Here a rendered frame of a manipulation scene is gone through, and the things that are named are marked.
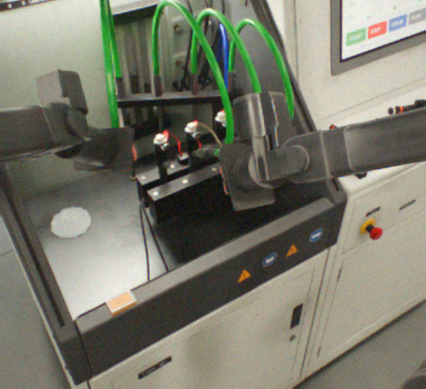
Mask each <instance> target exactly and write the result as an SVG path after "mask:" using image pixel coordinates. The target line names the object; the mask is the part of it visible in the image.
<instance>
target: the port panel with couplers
mask: <svg viewBox="0 0 426 389"><path fill-rule="evenodd" d="M177 1H179V2H180V3H182V4H183V5H184V6H185V7H186V2H185V1H184V0H177ZM188 1H189V4H190V6H191V8H192V11H193V17H194V18H195V20H196V21H197V17H198V15H199V14H200V13H201V12H202V11H203V10H205V7H204V4H203V0H188ZM207 5H208V8H209V9H211V0H207ZM212 26H214V21H212V20H211V15H209V18H208V25H207V34H206V39H207V43H208V44H209V46H210V45H211V27H212ZM166 27H167V41H168V53H169V66H170V80H171V82H173V81H177V80H179V79H182V78H183V75H184V69H183V66H184V65H185V60H186V55H187V43H188V34H189V24H188V22H187V21H186V19H185V18H184V17H183V15H182V14H181V13H180V12H179V11H178V10H176V9H175V8H174V7H172V6H166ZM205 59H206V54H205V52H204V50H202V53H201V57H200V60H199V64H198V65H197V72H198V73H201V70H202V68H203V64H204V62H205ZM187 69H188V71H189V74H190V72H191V50H190V55H189V61H188V66H187Z"/></svg>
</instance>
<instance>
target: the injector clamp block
mask: <svg viewBox="0 0 426 389"><path fill-rule="evenodd" d="M170 163H171V167H170V168H168V169H167V172H168V175H167V179H168V183H166V184H164V185H160V178H159V168H158V167H157V168H155V169H152V170H150V171H148V172H144V173H142V174H139V175H137V176H136V182H137V187H138V193H139V201H141V199H142V198H148V199H149V200H150V201H151V204H150V203H148V202H145V203H144V206H145V209H147V208H149V214H150V216H151V218H152V219H153V220H154V221H155V222H156V223H157V224H159V223H162V222H164V221H166V220H170V219H172V218H174V217H177V216H178V215H180V214H182V213H185V212H186V211H187V210H189V211H190V212H191V213H192V214H193V215H194V217H195V218H196V219H197V220H198V222H199V223H200V224H205V223H207V222H208V221H210V220H215V219H217V218H218V217H220V216H222V215H224V214H226V213H227V212H229V211H231V210H233V204H232V201H231V196H230V194H226V192H225V189H224V185H223V178H222V173H221V170H220V166H221V165H220V162H217V157H204V158H198V163H197V172H192V173H190V174H189V163H188V162H187V163H184V164H182V165H181V164H180V163H179V162H178V161H175V162H170Z"/></svg>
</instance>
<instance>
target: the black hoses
mask: <svg viewBox="0 0 426 389"><path fill-rule="evenodd" d="M184 1H185V2H186V7H187V10H188V11H189V12H190V13H191V14H192V16H193V11H192V8H191V6H190V4H189V1H188V0H184ZM220 3H221V13H222V14H223V15H224V1H223V0H220ZM203 4H204V7H205V9H206V10H207V9H208V5H207V0H203ZM208 18H209V15H208V16H207V17H206V18H205V23H204V29H203V30H202V31H203V33H204V35H205V37H206V34H207V25H208ZM220 23H221V22H220V21H219V22H218V28H217V31H216V33H215V35H214V38H213V41H212V43H211V45H210V47H211V49H212V50H213V48H214V46H215V43H216V42H217V39H218V34H219V24H220ZM192 36H193V29H192V28H191V27H190V25H189V34H188V43H187V55H186V60H185V65H184V66H183V69H184V75H183V79H182V80H181V81H180V84H181V87H180V88H179V87H178V83H177V82H174V83H173V84H172V86H173V87H176V89H177V90H178V92H182V91H183V90H184V89H185V90H186V91H191V82H190V74H189V71H188V69H187V66H188V61H189V55H190V50H191V43H192ZM202 50H203V47H202V45H201V43H200V46H199V49H198V53H197V65H198V64H199V60H200V57H201V53H202ZM205 69H206V70H205ZM208 71H209V63H208V60H207V56H206V59H205V62H204V64H203V68H202V70H201V73H200V74H198V84H201V85H202V86H201V87H200V88H199V89H198V90H203V89H204V88H205V87H207V85H210V84H211V83H212V79H211V78H210V77H209V76H207V74H208ZM186 75H187V84H186V83H185V80H186ZM202 77H203V81H202ZM207 80H208V82H206V81H207Z"/></svg>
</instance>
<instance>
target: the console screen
mask: <svg viewBox="0 0 426 389"><path fill-rule="evenodd" d="M330 10H331V75H336V74H339V73H342V72H344V71H345V70H348V69H353V68H357V67H360V66H363V65H365V64H367V63H370V62H373V61H375V60H377V59H379V58H381V57H385V56H389V55H391V54H394V53H397V52H400V51H402V50H404V49H408V48H410V47H413V46H415V45H418V44H420V43H426V0H330Z"/></svg>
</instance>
